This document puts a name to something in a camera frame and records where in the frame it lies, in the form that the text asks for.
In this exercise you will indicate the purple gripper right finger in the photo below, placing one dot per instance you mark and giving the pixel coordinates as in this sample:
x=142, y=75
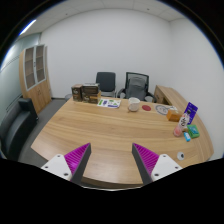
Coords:
x=152, y=166

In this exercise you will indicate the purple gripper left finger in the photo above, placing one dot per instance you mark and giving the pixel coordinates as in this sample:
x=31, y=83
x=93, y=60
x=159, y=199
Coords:
x=70, y=166

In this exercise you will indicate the clear plastic water bottle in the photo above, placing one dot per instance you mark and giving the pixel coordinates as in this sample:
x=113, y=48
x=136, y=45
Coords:
x=182, y=124

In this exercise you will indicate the white round table grommet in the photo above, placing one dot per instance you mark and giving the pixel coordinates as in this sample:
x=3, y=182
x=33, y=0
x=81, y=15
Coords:
x=180, y=156

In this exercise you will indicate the small blue packet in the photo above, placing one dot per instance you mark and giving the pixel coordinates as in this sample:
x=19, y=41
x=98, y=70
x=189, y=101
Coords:
x=187, y=136

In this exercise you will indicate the red round coaster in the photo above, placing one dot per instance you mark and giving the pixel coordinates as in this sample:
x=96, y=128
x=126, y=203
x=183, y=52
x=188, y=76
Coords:
x=146, y=107

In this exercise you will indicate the orange tissue box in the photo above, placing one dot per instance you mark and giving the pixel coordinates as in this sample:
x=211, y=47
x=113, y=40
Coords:
x=173, y=115

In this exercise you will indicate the round patterned plate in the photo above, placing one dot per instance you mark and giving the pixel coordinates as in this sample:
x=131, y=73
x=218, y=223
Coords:
x=161, y=109

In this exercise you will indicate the green packet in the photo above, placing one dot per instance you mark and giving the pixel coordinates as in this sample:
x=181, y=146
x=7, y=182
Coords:
x=193, y=131

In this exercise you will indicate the colourful paper sheet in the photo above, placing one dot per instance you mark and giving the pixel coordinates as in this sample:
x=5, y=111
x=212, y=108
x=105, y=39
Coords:
x=109, y=103

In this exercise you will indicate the purple snack bag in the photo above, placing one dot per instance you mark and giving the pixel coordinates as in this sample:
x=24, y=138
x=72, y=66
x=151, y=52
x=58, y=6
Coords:
x=193, y=110

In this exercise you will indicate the wooden side cabinet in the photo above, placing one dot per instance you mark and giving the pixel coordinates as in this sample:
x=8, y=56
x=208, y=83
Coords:
x=169, y=96

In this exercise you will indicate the dark brown box stack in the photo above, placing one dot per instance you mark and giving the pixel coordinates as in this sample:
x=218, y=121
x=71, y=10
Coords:
x=91, y=93

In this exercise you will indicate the brown box left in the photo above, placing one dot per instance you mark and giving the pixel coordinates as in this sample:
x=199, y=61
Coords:
x=77, y=92

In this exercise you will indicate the black leather sofa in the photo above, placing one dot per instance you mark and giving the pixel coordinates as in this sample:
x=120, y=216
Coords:
x=16, y=126

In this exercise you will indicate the grey mesh office chair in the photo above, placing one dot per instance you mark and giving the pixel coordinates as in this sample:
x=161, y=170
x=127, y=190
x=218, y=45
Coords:
x=137, y=86

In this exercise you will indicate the black office chair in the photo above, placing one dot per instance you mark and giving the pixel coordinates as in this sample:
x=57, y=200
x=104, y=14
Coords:
x=107, y=81

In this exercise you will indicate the tall wooden glass-door cabinet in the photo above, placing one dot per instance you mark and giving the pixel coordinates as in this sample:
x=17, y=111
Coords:
x=33, y=76

